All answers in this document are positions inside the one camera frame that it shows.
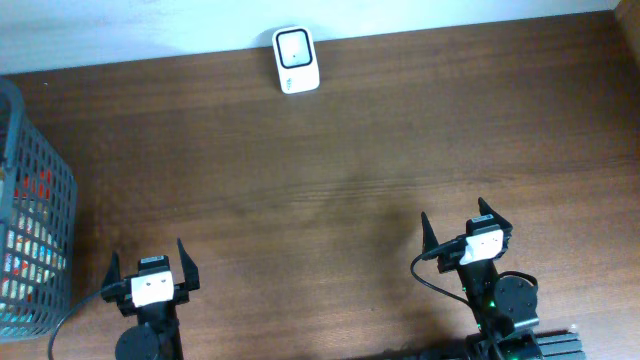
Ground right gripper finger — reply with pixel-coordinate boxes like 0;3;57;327
421;212;439;260
478;197;513;234

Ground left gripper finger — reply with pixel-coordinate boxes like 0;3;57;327
177;238;200;291
101;252;121;295

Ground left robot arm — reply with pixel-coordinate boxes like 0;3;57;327
101;241;200;360

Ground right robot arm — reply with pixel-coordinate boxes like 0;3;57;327
410;198;543;359

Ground white barcode scanner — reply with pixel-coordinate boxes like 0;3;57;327
272;26;320;95

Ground grey plastic mesh basket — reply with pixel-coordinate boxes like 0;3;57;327
1;79;77;343

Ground black right camera cable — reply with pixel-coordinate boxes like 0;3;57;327
409;237;540;360

